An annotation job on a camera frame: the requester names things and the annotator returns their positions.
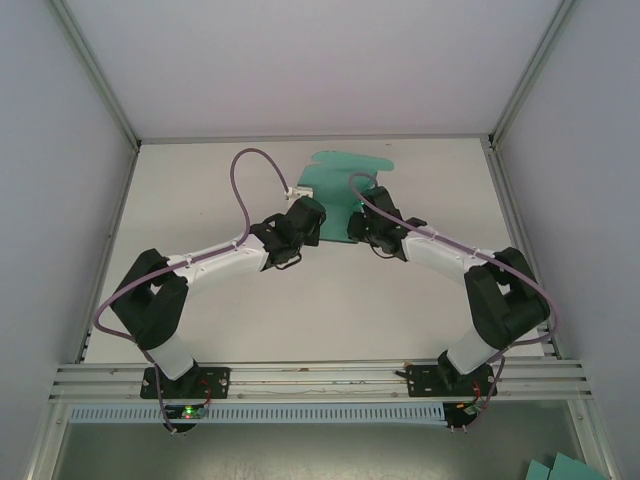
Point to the green cardboard box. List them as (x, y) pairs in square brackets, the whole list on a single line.
[(335, 185)]

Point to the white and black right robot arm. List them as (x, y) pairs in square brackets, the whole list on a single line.
[(440, 255)]

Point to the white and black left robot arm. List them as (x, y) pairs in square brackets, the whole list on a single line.
[(220, 257)]

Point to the small circuit board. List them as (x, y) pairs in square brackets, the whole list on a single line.
[(471, 409)]

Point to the circuit board with green light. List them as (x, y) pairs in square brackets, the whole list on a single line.
[(187, 412)]

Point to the green cardboard sheet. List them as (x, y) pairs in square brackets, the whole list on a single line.
[(537, 471), (575, 470)]

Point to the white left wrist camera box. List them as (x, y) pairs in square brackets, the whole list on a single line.
[(299, 192)]

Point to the aluminium side rail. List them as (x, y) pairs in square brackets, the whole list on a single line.
[(107, 225), (515, 210)]

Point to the aluminium mounting rail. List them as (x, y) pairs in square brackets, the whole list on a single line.
[(320, 380)]

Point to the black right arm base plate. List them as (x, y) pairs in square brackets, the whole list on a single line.
[(420, 382)]

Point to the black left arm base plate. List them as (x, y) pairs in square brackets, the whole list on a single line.
[(220, 382)]

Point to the aluminium frame post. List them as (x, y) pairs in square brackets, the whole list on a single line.
[(95, 70), (535, 65)]

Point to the aluminium frame leg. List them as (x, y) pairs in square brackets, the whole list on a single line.
[(47, 445), (595, 440)]

